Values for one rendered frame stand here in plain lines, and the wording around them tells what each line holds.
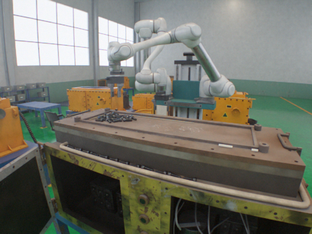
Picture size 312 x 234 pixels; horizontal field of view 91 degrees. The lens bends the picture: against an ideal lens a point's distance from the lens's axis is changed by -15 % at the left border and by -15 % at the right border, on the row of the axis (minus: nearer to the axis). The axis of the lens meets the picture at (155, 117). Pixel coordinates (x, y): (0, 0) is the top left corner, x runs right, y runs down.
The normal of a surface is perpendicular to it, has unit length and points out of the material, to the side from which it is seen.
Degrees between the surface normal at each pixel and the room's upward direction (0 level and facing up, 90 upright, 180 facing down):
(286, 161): 0
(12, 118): 90
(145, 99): 90
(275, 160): 0
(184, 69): 90
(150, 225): 90
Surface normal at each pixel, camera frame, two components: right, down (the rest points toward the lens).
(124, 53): 0.35, 0.27
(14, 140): 0.92, 0.10
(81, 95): -0.40, 0.22
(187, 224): 0.00, -0.97
